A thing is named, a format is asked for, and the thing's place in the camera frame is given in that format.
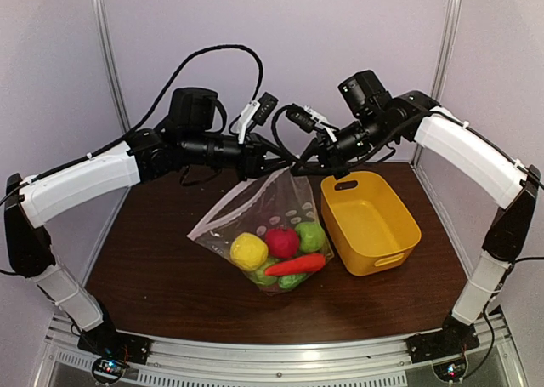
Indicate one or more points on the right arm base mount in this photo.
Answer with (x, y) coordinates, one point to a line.
(439, 344)

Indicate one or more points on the orange toy carrot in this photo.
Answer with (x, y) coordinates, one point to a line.
(308, 263)

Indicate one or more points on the yellow toy lemon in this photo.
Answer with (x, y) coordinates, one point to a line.
(248, 251)

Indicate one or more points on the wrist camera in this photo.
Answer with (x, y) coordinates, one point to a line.
(310, 120)
(255, 113)

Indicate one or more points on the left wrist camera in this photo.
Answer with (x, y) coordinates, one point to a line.
(255, 113)

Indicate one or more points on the light green toy squash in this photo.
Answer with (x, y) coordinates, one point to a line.
(261, 279)

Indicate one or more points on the small red toy tomato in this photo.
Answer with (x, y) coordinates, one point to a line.
(283, 243)

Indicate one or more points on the metal frame post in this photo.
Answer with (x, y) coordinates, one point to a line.
(112, 76)
(450, 28)

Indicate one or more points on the front aluminium rail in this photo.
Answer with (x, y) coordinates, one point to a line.
(372, 362)

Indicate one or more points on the clear zip top bag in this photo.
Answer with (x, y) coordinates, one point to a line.
(279, 200)

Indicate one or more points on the left metal frame post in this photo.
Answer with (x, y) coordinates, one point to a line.
(112, 76)

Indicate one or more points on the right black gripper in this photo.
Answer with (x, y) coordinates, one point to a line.
(331, 161)

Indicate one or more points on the right metal frame post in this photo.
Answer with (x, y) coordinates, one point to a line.
(450, 28)

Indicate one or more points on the green toy apple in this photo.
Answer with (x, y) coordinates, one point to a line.
(311, 236)

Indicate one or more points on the yellow plastic basket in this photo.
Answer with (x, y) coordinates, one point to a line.
(370, 227)

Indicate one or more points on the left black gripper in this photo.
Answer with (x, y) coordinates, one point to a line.
(252, 164)

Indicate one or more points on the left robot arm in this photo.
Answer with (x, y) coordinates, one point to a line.
(139, 157)

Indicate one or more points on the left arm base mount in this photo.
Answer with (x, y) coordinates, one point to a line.
(123, 347)

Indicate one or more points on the red toy pepper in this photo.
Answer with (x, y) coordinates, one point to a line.
(274, 289)

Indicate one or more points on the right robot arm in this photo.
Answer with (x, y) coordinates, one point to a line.
(380, 119)

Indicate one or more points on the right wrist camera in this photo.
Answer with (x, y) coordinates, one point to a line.
(310, 120)

